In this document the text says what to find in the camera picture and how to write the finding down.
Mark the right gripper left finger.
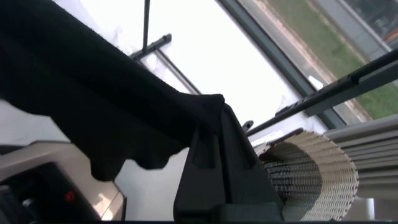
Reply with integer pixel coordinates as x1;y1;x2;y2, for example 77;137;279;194
173;133;230;222

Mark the white laundry basket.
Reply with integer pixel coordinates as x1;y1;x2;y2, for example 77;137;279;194
257;128;360;222

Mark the window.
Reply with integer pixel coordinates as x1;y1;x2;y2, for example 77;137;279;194
217;0;398;131

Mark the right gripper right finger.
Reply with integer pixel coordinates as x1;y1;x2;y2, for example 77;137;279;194
217;104;284;222

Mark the black garment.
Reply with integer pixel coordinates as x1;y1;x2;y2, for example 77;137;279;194
0;0;226;183

